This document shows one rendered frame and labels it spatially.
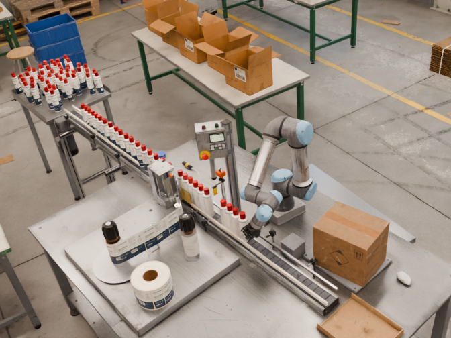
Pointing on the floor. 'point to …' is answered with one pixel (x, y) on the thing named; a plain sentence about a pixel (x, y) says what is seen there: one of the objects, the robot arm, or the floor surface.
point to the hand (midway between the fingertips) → (249, 236)
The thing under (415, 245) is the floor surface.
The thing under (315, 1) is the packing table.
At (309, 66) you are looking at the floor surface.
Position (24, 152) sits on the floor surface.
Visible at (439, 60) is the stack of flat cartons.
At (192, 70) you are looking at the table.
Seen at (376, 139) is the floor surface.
